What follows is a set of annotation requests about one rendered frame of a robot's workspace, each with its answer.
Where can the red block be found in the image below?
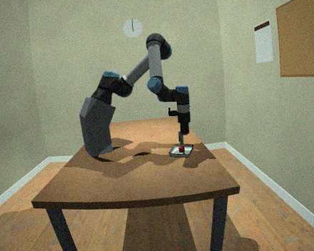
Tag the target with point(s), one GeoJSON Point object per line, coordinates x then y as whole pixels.
{"type": "Point", "coordinates": [181, 149]}

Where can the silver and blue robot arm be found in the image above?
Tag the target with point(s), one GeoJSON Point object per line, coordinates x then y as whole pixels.
{"type": "Point", "coordinates": [110, 80]}

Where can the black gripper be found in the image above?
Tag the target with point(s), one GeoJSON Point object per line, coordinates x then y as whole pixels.
{"type": "Point", "coordinates": [183, 118]}

